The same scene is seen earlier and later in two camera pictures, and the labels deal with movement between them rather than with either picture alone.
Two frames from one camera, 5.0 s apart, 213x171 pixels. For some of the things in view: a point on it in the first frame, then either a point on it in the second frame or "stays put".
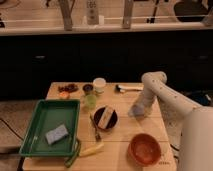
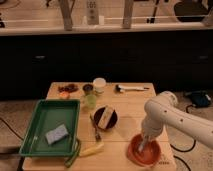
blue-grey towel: [137, 110] -> [141, 145]
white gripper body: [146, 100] -> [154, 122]
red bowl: [144, 149] stays put
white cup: [99, 83] stays put
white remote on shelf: [92, 12] stays put
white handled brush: [123, 88] stays put
